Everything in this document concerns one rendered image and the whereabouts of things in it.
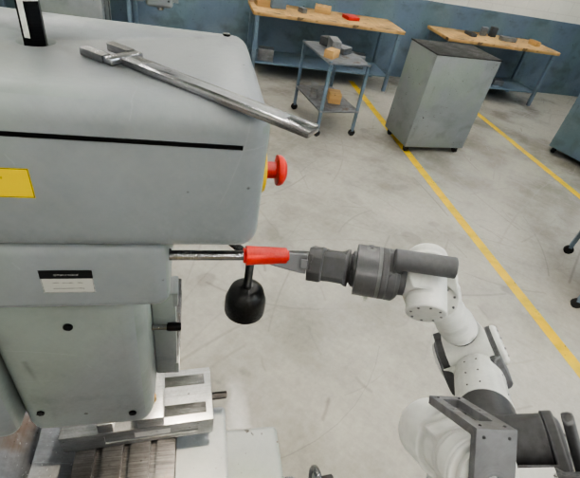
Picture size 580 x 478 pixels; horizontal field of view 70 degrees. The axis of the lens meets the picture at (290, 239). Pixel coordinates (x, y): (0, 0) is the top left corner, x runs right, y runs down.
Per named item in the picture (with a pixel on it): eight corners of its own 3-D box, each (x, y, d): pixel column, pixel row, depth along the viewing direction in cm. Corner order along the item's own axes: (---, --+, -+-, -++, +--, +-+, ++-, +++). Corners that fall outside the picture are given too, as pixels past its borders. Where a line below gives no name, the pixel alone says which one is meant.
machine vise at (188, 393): (208, 380, 119) (209, 358, 112) (212, 432, 108) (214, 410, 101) (73, 395, 109) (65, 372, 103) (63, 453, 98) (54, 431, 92)
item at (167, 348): (179, 354, 79) (178, 275, 66) (179, 373, 76) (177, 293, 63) (157, 355, 78) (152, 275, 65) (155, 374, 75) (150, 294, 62)
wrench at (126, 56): (323, 129, 35) (326, 119, 34) (301, 144, 32) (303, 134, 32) (113, 48, 42) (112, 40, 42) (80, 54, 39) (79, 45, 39)
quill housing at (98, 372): (161, 329, 86) (154, 202, 66) (154, 427, 71) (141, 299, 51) (61, 333, 82) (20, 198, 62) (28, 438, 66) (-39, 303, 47)
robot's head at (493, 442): (469, 474, 42) (474, 397, 43) (528, 527, 34) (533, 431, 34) (410, 472, 41) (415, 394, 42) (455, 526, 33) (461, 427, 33)
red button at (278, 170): (281, 175, 57) (285, 149, 55) (286, 192, 54) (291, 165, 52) (258, 174, 57) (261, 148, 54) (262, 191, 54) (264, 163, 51)
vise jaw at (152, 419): (164, 371, 111) (164, 362, 109) (164, 425, 100) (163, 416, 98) (140, 373, 110) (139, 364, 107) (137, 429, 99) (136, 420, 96)
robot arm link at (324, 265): (316, 235, 79) (379, 245, 77) (308, 285, 79) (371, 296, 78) (311, 236, 66) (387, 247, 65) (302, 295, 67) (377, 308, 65)
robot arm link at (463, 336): (462, 282, 77) (486, 323, 90) (410, 300, 81) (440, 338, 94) (483, 332, 70) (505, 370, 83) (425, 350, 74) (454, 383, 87)
